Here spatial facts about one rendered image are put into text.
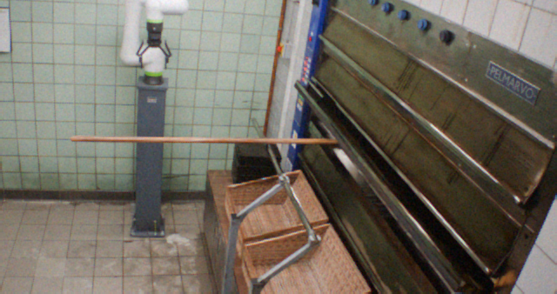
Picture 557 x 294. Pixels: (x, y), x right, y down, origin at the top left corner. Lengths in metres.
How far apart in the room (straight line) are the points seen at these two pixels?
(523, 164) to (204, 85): 2.78
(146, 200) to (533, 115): 2.84
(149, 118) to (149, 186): 0.54
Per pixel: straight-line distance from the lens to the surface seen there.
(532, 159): 1.55
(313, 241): 2.03
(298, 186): 3.17
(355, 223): 2.52
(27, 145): 4.12
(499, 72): 1.67
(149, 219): 3.82
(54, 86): 3.88
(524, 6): 1.60
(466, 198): 1.79
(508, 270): 1.64
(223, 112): 3.96
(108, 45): 3.74
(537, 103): 1.55
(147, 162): 3.56
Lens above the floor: 2.35
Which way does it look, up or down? 24 degrees down
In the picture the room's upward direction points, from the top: 9 degrees clockwise
